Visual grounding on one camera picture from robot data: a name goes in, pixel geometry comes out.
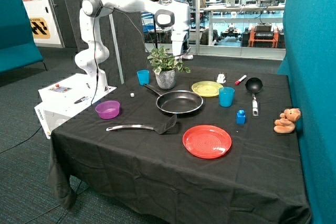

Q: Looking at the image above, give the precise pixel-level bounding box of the black slotted spatula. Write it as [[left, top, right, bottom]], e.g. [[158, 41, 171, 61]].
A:
[[106, 114, 177, 134]]

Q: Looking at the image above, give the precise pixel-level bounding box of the blue cup near yellow plate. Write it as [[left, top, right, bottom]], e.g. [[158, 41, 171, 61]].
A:
[[219, 87, 235, 108]]

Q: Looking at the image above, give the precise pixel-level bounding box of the brown teddy bear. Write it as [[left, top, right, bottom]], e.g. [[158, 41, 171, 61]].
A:
[[274, 108, 301, 134]]

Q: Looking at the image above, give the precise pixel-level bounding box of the red plastic plate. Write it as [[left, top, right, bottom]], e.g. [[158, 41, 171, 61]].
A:
[[182, 125, 232, 159]]

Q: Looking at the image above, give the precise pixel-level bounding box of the blue toy block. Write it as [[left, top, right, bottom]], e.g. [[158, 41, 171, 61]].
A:
[[236, 110, 246, 124]]

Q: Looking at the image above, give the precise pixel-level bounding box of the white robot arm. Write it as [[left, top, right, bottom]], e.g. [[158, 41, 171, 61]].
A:
[[75, 0, 190, 92]]

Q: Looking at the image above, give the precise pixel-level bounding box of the black ladle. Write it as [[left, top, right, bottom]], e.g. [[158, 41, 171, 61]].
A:
[[245, 77, 263, 116]]

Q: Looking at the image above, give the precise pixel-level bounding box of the potted plant grey pot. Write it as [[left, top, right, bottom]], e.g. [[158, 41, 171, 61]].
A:
[[147, 46, 191, 90]]

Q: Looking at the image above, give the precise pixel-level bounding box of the teal sofa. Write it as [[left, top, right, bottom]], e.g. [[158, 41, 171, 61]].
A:
[[1, 0, 44, 73]]

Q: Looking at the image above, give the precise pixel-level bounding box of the purple plastic bowl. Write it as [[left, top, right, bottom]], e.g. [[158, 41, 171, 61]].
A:
[[95, 100, 120, 120]]

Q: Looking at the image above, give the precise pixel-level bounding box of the black frying pan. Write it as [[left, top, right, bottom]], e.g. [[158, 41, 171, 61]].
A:
[[143, 84, 204, 114]]

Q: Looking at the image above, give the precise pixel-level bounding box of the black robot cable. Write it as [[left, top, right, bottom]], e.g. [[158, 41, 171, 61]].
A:
[[90, 5, 184, 106]]

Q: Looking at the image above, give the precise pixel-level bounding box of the black tablecloth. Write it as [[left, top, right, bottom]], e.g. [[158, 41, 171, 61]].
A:
[[48, 73, 312, 223]]

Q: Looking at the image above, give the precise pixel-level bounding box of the yellow plastic plate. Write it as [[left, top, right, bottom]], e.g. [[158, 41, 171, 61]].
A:
[[191, 81, 223, 97]]

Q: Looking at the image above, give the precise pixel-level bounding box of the red white marker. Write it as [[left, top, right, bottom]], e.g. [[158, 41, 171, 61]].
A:
[[235, 75, 247, 86]]

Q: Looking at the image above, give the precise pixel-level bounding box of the white robot control box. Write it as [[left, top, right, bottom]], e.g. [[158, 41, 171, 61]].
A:
[[35, 73, 115, 139]]

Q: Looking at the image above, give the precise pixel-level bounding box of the teal partition wall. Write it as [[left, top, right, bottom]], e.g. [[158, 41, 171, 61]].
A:
[[278, 0, 335, 223]]

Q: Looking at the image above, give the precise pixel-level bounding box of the white sponge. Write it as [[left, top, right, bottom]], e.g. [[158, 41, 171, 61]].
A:
[[182, 54, 194, 60]]

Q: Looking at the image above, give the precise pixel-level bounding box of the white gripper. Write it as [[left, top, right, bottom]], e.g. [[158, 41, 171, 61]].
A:
[[171, 30, 190, 55]]

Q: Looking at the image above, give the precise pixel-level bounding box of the blue cup near plant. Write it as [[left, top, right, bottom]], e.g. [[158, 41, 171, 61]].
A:
[[137, 70, 150, 86]]

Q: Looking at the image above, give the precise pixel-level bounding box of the white power adapter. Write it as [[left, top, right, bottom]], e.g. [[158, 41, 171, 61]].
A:
[[216, 72, 226, 84]]

